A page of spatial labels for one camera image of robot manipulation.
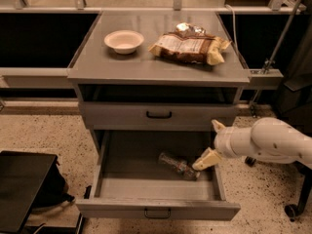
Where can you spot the grey drawer cabinet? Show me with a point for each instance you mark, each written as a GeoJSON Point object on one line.
{"type": "Point", "coordinates": [101, 75]}

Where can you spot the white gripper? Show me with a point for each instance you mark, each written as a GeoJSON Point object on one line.
{"type": "Point", "coordinates": [224, 142]}

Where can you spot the brown yellow chip bag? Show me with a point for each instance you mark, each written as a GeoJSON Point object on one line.
{"type": "Point", "coordinates": [190, 43]}

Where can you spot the metal diagonal rod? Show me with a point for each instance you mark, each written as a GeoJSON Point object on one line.
{"type": "Point", "coordinates": [264, 71]}

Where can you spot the white paper bowl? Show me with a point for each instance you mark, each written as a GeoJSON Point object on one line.
{"type": "Point", "coordinates": [123, 42]}

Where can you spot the closed grey upper drawer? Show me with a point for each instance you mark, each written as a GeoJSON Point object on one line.
{"type": "Point", "coordinates": [131, 116]}

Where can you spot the clear plastic water bottle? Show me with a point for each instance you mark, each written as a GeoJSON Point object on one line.
{"type": "Point", "coordinates": [179, 166]}

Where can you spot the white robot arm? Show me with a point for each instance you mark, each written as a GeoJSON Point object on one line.
{"type": "Point", "coordinates": [267, 140]}

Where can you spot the open grey lower drawer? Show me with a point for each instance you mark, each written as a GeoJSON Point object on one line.
{"type": "Point", "coordinates": [128, 178]}

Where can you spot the black drawer handle upper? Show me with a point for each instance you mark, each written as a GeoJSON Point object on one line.
{"type": "Point", "coordinates": [152, 115]}

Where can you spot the black drawer handle lower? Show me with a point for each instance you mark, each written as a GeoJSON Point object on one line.
{"type": "Point", "coordinates": [157, 214]}

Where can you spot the black drawer handle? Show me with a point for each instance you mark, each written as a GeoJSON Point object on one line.
{"type": "Point", "coordinates": [157, 214]}
{"type": "Point", "coordinates": [152, 115]}

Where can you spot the black box at left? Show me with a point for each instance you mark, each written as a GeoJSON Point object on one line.
{"type": "Point", "coordinates": [27, 181]}

